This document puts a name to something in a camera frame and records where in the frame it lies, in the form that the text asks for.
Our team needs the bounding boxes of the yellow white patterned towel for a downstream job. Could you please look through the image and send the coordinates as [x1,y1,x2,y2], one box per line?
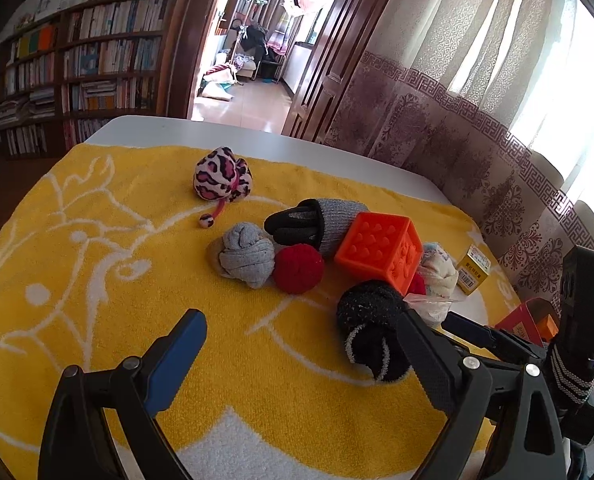
[0,142,522,480]

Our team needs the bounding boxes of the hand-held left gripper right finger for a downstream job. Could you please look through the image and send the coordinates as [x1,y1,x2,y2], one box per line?
[396,309,570,480]

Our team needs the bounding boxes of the small yellow cardboard box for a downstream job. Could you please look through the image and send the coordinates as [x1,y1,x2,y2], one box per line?
[456,244,492,295]

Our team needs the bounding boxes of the orange studded rubber cube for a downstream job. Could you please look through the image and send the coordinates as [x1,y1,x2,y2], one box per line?
[334,211,424,297]

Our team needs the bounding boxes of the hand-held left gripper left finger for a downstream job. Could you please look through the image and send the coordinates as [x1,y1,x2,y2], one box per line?
[38,309,208,480]

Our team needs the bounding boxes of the small leopard print sock ball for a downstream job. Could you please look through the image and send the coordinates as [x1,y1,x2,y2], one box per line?
[193,146,254,229]

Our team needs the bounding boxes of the red yarn ball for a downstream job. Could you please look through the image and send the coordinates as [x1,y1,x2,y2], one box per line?
[273,243,325,294]

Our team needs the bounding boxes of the white bag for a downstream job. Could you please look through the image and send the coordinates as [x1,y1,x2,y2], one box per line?
[199,65,238,102]

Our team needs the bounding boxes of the rows of books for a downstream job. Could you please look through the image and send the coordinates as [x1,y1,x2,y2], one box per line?
[0,0,170,156]

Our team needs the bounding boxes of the grey tan sock ball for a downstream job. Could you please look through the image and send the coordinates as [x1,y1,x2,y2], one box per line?
[206,222,278,289]

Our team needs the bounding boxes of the dark clothes pile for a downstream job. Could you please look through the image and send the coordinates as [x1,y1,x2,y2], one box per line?
[237,19,271,54]

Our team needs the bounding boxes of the hanging clothes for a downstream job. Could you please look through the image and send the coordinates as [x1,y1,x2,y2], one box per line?
[279,0,329,17]

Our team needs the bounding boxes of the wooden door frame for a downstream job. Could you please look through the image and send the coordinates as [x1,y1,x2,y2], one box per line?
[184,0,233,121]

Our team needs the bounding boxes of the clear zip bag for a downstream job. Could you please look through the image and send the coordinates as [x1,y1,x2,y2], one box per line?
[403,292,465,328]

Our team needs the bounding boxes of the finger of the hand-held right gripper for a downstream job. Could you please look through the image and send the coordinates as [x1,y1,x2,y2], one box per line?
[442,311,502,353]
[489,326,552,363]

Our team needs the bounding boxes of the red cardboard box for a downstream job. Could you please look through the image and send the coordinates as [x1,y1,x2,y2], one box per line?
[494,297,562,348]

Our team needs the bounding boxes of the pastel sock ball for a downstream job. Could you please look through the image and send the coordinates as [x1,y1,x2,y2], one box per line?
[417,242,458,301]

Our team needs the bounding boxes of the black fuzzy knotted sock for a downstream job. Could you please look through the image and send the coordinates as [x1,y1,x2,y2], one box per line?
[336,281,418,385]

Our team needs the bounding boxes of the grey black rolled sock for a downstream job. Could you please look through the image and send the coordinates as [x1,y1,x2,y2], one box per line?
[264,198,370,261]

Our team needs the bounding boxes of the wooden bookshelf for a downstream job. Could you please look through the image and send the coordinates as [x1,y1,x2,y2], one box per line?
[0,0,188,161]

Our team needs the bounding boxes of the patterned beige curtain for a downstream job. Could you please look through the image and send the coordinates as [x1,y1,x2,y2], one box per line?
[322,0,594,311]

